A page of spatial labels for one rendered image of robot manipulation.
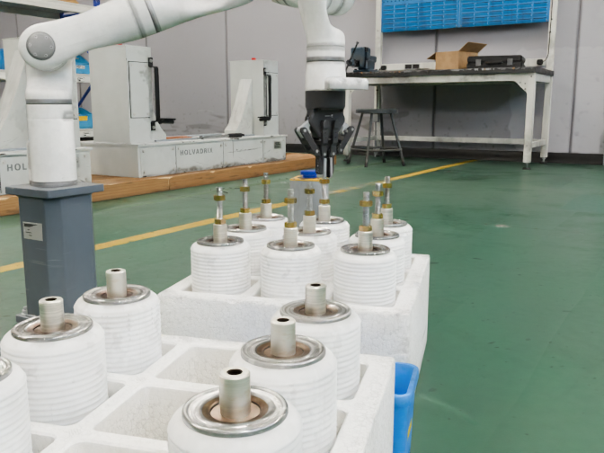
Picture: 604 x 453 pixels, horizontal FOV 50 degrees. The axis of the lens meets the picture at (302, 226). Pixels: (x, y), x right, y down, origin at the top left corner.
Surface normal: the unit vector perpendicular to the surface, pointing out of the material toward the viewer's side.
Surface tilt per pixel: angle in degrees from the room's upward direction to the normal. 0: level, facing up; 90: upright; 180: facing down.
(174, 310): 90
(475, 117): 90
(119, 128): 90
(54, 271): 90
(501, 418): 0
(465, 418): 0
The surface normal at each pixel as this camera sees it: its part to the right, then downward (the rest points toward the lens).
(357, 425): 0.00, -0.98
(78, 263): 0.85, 0.09
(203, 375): -0.26, 0.18
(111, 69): -0.52, 0.15
